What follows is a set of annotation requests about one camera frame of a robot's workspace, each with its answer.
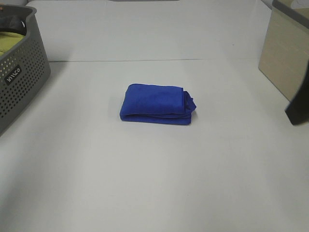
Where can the blue microfiber towel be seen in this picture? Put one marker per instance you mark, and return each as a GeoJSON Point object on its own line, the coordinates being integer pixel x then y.
{"type": "Point", "coordinates": [157, 104]}

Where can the grey perforated laundry basket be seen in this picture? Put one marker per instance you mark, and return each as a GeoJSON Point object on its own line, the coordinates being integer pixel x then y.
{"type": "Point", "coordinates": [26, 68]}

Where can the beige storage box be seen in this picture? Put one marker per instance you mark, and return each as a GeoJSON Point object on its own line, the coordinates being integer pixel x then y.
{"type": "Point", "coordinates": [285, 53]}

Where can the yellow-green towel in basket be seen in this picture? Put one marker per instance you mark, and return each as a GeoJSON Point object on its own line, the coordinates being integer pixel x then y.
{"type": "Point", "coordinates": [7, 41]}

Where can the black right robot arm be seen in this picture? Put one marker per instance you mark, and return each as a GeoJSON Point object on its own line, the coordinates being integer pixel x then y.
{"type": "Point", "coordinates": [297, 110]}

